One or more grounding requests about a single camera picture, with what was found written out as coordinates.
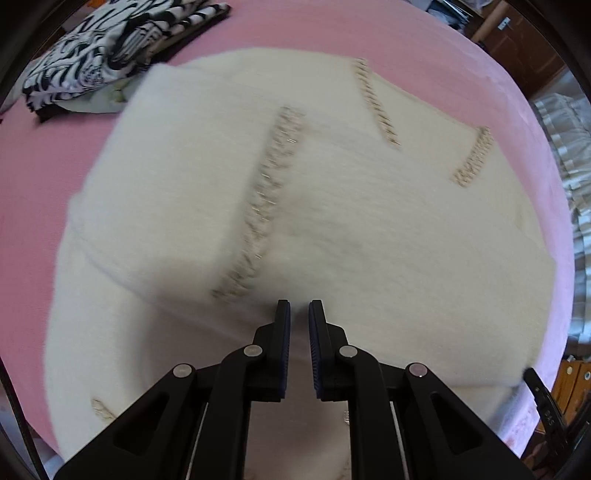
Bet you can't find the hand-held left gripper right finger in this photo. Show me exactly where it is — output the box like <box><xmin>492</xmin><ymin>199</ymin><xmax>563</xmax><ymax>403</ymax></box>
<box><xmin>307</xmin><ymin>299</ymin><xmax>536</xmax><ymax>480</ymax></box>

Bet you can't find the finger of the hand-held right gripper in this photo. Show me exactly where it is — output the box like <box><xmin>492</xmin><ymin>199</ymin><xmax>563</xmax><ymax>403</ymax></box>
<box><xmin>522</xmin><ymin>367</ymin><xmax>561</xmax><ymax>430</ymax></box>

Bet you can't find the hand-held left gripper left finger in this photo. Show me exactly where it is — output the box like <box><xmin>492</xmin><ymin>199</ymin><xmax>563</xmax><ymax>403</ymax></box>
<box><xmin>53</xmin><ymin>299</ymin><xmax>293</xmax><ymax>480</ymax></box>

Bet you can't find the white fuzzy cardigan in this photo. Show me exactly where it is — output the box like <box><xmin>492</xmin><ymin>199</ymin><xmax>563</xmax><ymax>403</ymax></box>
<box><xmin>45</xmin><ymin>48</ymin><xmax>561</xmax><ymax>480</ymax></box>

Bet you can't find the wooden drawer cabinet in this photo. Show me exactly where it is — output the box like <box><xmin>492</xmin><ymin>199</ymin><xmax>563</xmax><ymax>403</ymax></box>
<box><xmin>547</xmin><ymin>357</ymin><xmax>591</xmax><ymax>416</ymax></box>

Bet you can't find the pink bed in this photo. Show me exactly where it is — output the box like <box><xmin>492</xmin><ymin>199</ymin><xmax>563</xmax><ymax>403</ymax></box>
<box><xmin>0</xmin><ymin>0</ymin><xmax>575</xmax><ymax>462</ymax></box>

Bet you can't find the wooden door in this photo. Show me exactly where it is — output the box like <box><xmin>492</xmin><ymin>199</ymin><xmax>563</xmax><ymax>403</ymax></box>
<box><xmin>471</xmin><ymin>0</ymin><xmax>570</xmax><ymax>95</ymax></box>

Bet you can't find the black white printed garment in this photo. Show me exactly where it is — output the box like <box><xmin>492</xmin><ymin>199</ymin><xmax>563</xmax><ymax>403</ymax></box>
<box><xmin>21</xmin><ymin>0</ymin><xmax>232</xmax><ymax>123</ymax></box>

